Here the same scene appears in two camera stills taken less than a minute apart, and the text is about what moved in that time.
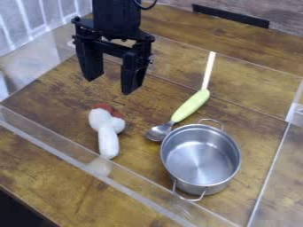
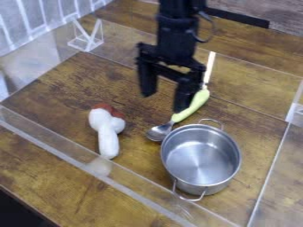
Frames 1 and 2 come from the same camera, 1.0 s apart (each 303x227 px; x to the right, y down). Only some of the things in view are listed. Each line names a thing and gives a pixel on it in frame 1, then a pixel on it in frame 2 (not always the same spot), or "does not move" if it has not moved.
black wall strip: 236,17 does not move
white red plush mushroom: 109,121 does not move
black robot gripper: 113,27 → 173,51
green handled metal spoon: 159,131 does not move
